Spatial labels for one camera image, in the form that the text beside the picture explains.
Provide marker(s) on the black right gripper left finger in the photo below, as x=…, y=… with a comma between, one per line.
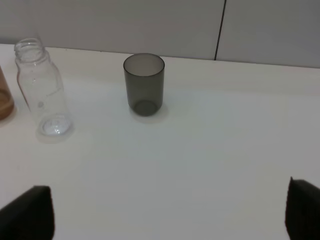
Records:
x=29, y=217

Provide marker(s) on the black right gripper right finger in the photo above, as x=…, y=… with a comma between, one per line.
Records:
x=302, y=212

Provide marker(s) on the clear plastic water bottle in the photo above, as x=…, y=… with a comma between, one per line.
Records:
x=41, y=85

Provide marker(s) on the translucent brown plastic cup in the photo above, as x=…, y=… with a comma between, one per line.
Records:
x=6, y=100

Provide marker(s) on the translucent grey plastic cup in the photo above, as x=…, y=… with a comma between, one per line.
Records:
x=144, y=80

